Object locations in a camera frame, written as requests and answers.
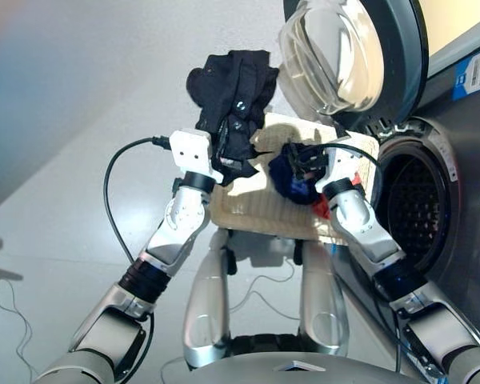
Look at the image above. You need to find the blue garment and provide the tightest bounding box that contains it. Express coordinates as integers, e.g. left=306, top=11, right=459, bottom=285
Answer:
left=267, top=154, right=325, bottom=207

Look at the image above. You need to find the red garment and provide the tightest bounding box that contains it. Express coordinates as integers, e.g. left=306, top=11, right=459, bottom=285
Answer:
left=310, top=171, right=363, bottom=219

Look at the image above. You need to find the black garment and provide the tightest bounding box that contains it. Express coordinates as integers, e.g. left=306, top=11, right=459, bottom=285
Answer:
left=186, top=49, right=281, bottom=187

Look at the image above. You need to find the pale woven laundry basket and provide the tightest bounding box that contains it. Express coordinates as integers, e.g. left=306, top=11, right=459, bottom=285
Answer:
left=210, top=112, right=381, bottom=243

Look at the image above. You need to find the round washing machine door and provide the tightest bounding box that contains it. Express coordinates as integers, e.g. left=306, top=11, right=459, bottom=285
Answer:
left=278, top=0, right=430, bottom=134

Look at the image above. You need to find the grey washing machine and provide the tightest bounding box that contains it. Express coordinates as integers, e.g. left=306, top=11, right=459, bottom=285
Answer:
left=330, top=0, right=480, bottom=384

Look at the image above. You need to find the silver robot leg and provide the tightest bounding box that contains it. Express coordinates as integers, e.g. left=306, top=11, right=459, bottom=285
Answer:
left=298, top=239, right=351, bottom=358
left=182, top=230, right=232, bottom=370

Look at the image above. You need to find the grey robot torso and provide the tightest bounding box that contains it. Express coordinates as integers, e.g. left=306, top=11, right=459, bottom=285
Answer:
left=186, top=351, right=423, bottom=384

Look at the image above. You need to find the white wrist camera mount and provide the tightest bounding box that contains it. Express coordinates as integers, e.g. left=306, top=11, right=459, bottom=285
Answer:
left=168, top=128, right=225, bottom=185
left=324, top=150, right=364, bottom=190

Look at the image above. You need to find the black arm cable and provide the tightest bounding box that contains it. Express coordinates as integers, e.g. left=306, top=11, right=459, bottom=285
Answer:
left=291, top=142, right=386, bottom=211
left=102, top=136, right=171, bottom=384

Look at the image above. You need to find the thin floor cable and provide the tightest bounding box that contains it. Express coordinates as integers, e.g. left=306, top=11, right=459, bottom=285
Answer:
left=227, top=262, right=302, bottom=322

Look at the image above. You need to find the thin tangled floor wire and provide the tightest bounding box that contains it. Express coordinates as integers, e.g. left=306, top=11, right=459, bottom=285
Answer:
left=0, top=278, right=35, bottom=371

